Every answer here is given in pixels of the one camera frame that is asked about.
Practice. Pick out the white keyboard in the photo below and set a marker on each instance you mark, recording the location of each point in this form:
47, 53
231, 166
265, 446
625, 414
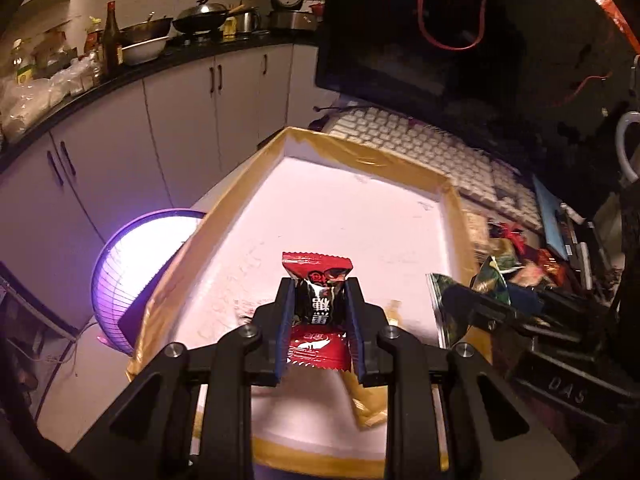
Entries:
425, 145

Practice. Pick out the black monitor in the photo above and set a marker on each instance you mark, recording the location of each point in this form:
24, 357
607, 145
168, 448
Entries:
400, 35

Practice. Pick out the green foil snack packet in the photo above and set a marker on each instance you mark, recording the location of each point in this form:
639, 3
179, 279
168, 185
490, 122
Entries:
492, 275

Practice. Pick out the white kitchen cabinet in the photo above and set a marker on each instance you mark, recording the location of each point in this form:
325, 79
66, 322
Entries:
190, 110

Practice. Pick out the wok with metal lid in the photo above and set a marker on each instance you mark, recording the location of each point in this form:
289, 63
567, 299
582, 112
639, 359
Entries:
200, 19

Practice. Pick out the pile of mixed snack packets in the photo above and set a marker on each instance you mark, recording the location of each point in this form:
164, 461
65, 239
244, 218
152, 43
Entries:
525, 260

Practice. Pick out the blue notebook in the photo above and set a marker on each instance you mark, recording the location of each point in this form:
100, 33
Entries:
550, 220

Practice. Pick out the metal mixing bowl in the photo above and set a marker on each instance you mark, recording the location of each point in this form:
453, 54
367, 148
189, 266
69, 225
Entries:
144, 51

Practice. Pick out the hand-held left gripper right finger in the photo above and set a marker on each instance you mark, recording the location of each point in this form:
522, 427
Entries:
356, 332

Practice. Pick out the red candy packet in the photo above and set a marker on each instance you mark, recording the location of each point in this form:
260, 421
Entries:
316, 350

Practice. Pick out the clear plastic bags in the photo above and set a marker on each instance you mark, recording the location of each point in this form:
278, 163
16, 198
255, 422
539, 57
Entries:
40, 95

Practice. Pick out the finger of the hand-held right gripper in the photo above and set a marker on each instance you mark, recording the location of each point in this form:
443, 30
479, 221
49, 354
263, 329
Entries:
527, 300
475, 310

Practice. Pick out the steel kettle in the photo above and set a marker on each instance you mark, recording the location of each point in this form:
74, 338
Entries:
246, 21

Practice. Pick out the dark sauce bottle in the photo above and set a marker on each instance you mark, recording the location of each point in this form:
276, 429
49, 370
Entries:
112, 42

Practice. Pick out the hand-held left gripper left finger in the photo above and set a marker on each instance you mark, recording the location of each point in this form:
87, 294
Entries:
284, 332

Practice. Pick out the rice cooker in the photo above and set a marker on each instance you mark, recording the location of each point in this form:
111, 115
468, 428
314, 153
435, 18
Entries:
292, 2

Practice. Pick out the dark cooking pot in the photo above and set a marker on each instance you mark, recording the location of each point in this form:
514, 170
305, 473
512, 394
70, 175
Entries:
145, 30

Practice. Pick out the small red pot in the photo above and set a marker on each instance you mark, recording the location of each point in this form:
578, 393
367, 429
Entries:
316, 9

